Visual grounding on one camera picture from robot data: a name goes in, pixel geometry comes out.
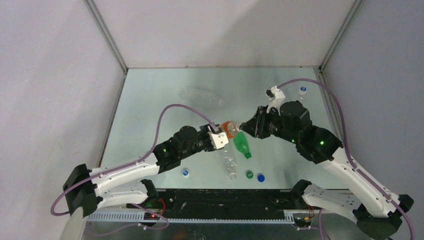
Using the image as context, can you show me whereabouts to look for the left circuit board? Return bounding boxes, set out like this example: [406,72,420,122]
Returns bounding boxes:
[143,212,161,220]

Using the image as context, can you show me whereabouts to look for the blue bottle cap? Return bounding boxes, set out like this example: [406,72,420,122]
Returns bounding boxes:
[257,174,265,183]

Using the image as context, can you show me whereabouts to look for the clear bottle white ring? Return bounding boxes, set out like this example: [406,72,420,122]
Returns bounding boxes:
[218,147,239,180]

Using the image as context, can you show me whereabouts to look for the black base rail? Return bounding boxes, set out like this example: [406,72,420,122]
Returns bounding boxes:
[142,188,311,221]

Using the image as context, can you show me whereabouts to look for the orange label bottle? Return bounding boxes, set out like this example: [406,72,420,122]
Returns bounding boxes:
[220,121,240,139]

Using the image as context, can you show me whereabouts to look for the blue white cap left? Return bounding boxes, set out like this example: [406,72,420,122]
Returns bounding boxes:
[181,168,190,178]

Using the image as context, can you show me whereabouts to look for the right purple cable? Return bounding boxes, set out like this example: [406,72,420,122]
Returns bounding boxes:
[276,78,415,240]

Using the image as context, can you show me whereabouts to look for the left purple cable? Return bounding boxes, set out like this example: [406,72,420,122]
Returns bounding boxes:
[50,103,220,217]

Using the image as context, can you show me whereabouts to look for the green plastic bottle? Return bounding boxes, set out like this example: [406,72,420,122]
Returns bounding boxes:
[233,132,252,159]

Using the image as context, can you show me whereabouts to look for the green bottle cap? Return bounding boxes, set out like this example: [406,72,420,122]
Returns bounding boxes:
[245,170,254,179]

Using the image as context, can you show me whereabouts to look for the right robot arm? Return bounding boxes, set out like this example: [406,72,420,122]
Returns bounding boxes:
[239,101,414,240]

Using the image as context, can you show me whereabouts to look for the purple cable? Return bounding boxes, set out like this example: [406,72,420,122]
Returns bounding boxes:
[276,78,415,240]
[50,103,220,217]

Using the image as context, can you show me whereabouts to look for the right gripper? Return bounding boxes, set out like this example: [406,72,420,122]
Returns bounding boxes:
[240,105,298,144]

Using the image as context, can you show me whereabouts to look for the right circuit board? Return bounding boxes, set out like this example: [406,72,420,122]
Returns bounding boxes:
[293,217,314,229]

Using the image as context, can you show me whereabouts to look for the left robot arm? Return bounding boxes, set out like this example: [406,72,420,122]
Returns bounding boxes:
[63,125,229,217]

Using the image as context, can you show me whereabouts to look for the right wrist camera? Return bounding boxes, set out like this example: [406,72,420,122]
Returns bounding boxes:
[265,85,286,114]

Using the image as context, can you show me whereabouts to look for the circuit board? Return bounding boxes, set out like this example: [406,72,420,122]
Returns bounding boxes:
[293,217,314,229]
[143,212,161,220]

